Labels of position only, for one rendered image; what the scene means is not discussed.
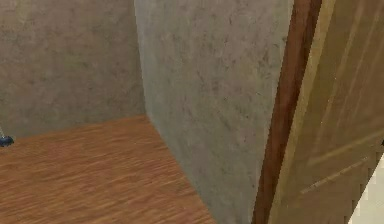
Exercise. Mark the light brown wooden room door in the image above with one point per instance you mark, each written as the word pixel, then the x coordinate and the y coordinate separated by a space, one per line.
pixel 336 133

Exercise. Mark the dark blue chair foot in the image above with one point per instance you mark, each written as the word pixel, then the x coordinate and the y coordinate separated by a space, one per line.
pixel 5 141

